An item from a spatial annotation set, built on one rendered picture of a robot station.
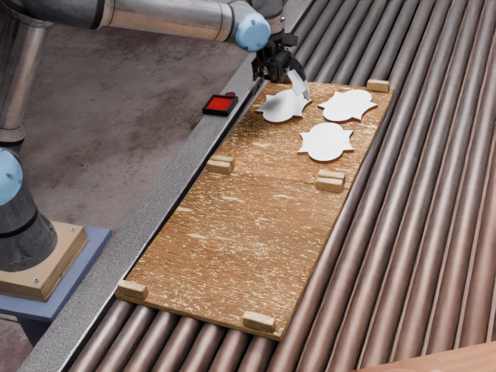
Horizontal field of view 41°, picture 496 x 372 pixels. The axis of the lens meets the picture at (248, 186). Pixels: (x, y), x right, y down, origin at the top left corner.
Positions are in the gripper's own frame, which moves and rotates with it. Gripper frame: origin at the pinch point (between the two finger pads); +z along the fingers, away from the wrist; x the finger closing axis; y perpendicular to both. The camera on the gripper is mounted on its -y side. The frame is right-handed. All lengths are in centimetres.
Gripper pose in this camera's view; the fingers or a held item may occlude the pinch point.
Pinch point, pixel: (282, 96)
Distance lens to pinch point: 171.5
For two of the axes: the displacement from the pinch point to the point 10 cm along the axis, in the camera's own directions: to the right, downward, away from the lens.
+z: 1.5, 7.6, 6.4
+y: -3.9, 6.3, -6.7
